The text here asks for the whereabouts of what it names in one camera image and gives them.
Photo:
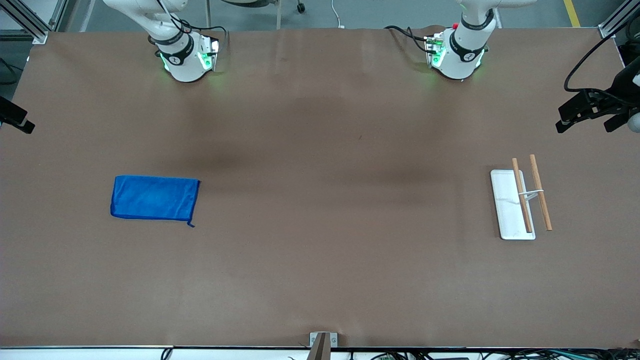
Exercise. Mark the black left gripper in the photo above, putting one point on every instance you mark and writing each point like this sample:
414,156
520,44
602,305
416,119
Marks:
618,94

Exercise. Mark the blue microfibre towel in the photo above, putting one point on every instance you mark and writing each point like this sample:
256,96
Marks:
150,197

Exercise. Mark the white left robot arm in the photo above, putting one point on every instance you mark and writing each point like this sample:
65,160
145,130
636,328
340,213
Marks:
462,55

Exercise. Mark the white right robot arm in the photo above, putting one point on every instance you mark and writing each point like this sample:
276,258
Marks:
182,65

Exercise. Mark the wooden towel rack rod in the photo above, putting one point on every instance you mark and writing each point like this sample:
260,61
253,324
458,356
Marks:
545,210
518,175

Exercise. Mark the white towel rack base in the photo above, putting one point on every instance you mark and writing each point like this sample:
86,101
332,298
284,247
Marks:
507,215

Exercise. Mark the beige chair base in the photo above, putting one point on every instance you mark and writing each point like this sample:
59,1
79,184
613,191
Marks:
250,2

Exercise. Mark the black chair caster wheel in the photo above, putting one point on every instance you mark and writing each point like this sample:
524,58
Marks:
300,7

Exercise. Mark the aluminium frame profile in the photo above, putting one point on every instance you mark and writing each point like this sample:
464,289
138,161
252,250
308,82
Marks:
612,22
30,25

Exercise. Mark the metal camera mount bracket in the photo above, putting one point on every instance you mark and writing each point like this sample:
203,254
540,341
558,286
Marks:
322,347

